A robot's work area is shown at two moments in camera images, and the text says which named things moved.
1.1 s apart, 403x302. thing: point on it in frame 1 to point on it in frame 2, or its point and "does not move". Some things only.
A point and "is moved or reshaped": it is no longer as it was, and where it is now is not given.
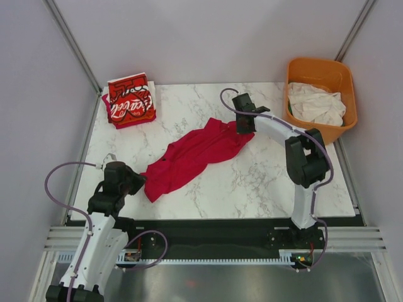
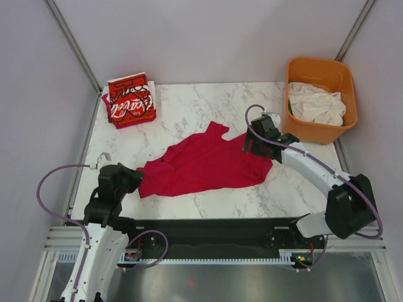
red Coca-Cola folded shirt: (129, 97) does not move
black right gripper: (240, 129) to (253, 149)
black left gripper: (139, 180) does not move
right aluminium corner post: (356, 30) does not move
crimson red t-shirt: (184, 160) is moved or reshaped
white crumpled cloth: (314, 104) does not move
